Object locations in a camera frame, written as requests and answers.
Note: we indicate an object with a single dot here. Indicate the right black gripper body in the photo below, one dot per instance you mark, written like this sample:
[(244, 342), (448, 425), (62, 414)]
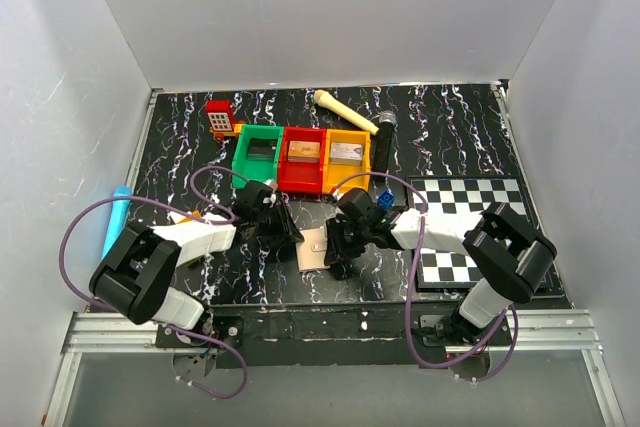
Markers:
[(340, 242)]

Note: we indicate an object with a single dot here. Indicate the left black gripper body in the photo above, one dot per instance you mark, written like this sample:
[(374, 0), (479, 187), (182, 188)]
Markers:
[(276, 226)]

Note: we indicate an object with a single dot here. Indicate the beige leather card holder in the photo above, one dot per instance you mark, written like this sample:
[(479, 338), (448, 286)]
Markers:
[(310, 253)]

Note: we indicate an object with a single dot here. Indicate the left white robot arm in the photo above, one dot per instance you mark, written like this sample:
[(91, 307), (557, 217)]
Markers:
[(135, 276)]

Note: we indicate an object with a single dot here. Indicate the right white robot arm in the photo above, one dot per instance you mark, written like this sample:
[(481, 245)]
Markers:
[(512, 255)]

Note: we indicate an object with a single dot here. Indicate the card box in yellow bin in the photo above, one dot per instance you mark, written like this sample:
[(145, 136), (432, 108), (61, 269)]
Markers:
[(344, 153)]

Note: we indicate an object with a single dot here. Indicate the card box in red bin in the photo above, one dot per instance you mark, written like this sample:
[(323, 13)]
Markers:
[(304, 151)]

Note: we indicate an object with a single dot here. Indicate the blue toy brick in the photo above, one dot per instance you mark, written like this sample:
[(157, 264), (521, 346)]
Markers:
[(386, 200)]

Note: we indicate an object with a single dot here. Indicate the green plastic bin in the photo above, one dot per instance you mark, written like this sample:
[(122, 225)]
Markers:
[(257, 154)]

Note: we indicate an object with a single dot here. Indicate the yellow plastic bin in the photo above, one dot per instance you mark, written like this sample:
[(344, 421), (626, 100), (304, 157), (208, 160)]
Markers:
[(335, 170)]

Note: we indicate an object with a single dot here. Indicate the red plastic bin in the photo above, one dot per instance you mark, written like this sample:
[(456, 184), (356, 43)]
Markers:
[(303, 178)]

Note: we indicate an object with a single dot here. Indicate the yellow green toy block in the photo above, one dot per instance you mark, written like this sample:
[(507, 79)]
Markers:
[(192, 217)]

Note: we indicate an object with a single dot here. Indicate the black microphone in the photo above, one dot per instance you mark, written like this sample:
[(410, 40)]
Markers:
[(383, 141)]

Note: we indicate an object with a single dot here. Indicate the red toy block building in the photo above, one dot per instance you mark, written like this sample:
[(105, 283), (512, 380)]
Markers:
[(222, 123)]

